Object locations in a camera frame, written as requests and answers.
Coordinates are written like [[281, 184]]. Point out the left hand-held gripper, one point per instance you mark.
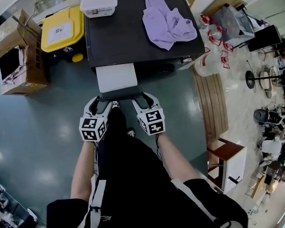
[[91, 128]]

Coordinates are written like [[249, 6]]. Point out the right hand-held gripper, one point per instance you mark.
[[153, 122]]

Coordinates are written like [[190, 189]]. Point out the white drawer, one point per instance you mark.
[[116, 78]]

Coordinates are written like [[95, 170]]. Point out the person's right forearm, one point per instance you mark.
[[175, 158]]

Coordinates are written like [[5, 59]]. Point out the person's left forearm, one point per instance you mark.
[[82, 170]]

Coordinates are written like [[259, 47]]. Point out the brown cardboard box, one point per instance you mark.
[[35, 65]]

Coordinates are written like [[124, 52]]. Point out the black and white shoe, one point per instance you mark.
[[115, 104], [131, 132]]

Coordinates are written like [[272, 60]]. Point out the wooden slatted step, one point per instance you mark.
[[211, 103]]

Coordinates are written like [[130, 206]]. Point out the person's black clothing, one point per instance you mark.
[[137, 186]]

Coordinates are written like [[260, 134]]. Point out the purple cloth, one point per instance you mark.
[[166, 25]]

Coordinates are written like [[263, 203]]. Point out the black bin with yellow lid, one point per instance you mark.
[[60, 33]]

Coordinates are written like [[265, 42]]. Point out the white plastic lidded container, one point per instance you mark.
[[98, 6]]

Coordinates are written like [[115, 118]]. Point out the black standing fan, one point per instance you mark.
[[250, 79]]

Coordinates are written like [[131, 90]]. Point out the brown cardboard sheet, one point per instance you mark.
[[190, 0]]

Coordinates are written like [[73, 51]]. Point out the clear plastic storage bin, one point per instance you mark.
[[235, 25]]

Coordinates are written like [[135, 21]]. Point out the black and white wheeled robot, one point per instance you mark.
[[267, 116]]

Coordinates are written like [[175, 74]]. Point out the round white low table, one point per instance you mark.
[[268, 79]]

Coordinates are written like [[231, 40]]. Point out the leaning wooden board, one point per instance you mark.
[[225, 1]]

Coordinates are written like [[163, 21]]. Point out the tall black cabinet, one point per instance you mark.
[[266, 38]]

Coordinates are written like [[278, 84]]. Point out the white table with brown frame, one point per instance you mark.
[[234, 166]]

